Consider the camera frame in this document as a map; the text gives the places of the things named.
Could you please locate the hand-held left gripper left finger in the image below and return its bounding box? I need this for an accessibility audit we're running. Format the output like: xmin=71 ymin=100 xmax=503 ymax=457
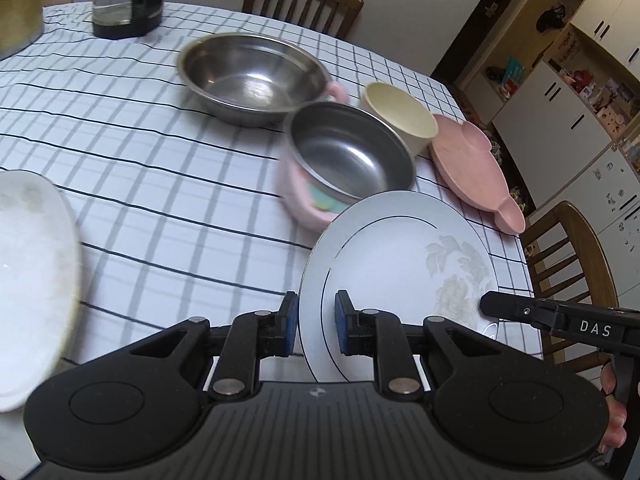
xmin=128 ymin=291 xmax=301 ymax=402

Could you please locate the brass-coloured metal pot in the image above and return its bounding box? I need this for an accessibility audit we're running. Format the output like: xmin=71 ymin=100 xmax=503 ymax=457
xmin=0 ymin=0 xmax=46 ymax=61

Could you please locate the large steel bowl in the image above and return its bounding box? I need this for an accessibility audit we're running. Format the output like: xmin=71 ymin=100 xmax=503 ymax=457
xmin=176 ymin=33 xmax=332 ymax=129

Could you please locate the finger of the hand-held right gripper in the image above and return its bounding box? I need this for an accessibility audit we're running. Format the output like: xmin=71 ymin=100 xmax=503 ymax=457
xmin=478 ymin=291 xmax=553 ymax=335

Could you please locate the white cabinet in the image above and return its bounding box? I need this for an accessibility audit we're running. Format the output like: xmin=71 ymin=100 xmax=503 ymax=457
xmin=452 ymin=0 xmax=640 ymax=211

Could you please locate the black bag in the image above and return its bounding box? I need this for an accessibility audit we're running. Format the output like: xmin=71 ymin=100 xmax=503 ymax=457
xmin=536 ymin=4 xmax=569 ymax=32

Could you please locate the plain white plate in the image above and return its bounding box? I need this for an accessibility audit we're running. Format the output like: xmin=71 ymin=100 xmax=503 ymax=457
xmin=0 ymin=170 xmax=84 ymax=414

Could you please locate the checkered white tablecloth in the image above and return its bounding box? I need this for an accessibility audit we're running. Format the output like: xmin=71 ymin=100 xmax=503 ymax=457
xmin=0 ymin=1 xmax=547 ymax=480

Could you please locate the pink bear-shaped plate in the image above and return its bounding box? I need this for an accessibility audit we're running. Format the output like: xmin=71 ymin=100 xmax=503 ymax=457
xmin=429 ymin=114 xmax=527 ymax=235

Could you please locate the person's right hand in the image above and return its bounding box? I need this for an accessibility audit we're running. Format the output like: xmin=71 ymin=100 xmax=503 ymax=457
xmin=599 ymin=362 xmax=629 ymax=455

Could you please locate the white fridge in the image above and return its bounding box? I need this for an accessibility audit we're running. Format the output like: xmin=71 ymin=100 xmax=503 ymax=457
xmin=570 ymin=142 xmax=640 ymax=313

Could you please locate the pink steel-lined bowl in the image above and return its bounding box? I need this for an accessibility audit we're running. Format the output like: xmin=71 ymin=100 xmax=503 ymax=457
xmin=277 ymin=81 xmax=417 ymax=234

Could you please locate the cream bowl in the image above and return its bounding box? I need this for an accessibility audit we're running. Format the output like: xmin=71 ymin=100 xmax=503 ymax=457
xmin=358 ymin=82 xmax=440 ymax=159

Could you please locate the white floral plate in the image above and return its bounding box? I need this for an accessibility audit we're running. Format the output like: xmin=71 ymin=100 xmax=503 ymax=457
xmin=298 ymin=191 xmax=501 ymax=385

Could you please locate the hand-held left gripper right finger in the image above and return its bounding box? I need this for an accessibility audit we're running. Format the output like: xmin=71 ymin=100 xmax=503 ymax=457
xmin=334 ymin=290 xmax=507 ymax=397

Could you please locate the wooden chair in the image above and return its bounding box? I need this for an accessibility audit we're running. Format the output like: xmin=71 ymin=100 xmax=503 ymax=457
xmin=242 ymin=0 xmax=365 ymax=40
xmin=519 ymin=200 xmax=622 ymax=374

